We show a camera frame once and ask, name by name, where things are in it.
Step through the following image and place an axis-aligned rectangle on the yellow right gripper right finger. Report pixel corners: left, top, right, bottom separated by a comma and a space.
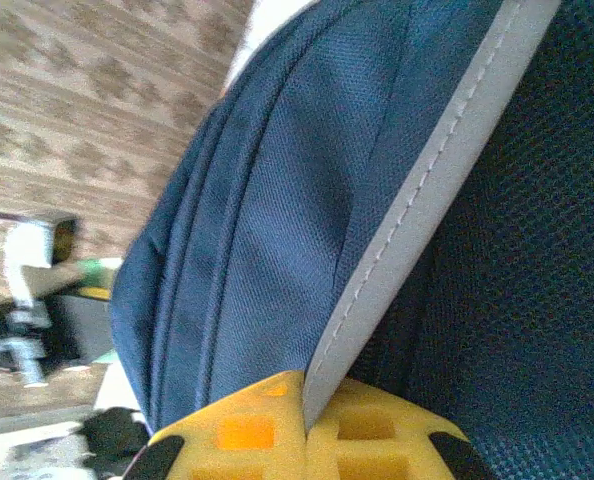
309, 377, 488, 480

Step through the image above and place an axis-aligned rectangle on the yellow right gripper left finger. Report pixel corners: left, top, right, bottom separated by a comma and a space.
126, 370, 311, 480

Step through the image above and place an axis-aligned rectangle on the green notepad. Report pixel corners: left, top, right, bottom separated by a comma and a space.
74, 255, 124, 291

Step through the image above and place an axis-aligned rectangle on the navy blue backpack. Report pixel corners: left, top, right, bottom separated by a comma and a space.
109, 0, 594, 480

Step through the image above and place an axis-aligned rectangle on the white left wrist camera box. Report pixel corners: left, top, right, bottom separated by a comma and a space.
4, 217, 81, 321

